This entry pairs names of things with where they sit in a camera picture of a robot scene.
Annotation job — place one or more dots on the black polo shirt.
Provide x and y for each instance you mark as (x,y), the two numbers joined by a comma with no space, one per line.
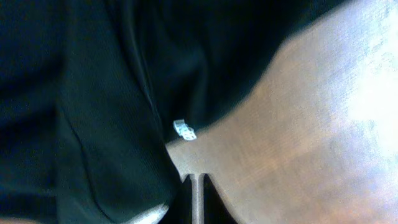
(90,92)

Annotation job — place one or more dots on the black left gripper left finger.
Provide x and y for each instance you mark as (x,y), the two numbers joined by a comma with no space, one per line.
(180,210)

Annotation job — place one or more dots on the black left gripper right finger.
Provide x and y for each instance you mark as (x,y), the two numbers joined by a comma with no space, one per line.
(214,209)

